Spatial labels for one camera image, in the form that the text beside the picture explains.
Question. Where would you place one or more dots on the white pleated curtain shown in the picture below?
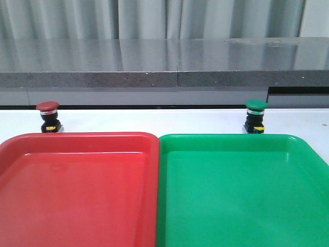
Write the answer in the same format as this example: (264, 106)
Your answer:
(150, 19)

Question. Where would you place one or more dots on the grey stone counter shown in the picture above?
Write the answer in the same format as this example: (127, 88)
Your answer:
(188, 73)

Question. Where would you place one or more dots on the green plastic tray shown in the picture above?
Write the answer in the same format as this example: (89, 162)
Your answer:
(241, 190)

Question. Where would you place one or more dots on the red mushroom push button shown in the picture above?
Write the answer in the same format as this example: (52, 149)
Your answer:
(49, 114)

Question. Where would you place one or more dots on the red plastic tray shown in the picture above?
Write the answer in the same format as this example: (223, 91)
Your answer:
(79, 189)

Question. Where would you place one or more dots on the green mushroom push button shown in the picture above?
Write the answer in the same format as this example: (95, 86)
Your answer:
(255, 114)

